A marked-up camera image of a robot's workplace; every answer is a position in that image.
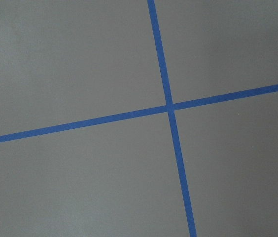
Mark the blue tape line lengthwise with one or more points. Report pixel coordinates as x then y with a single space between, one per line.
172 118

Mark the blue tape line crosswise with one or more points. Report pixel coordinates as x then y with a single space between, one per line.
139 113

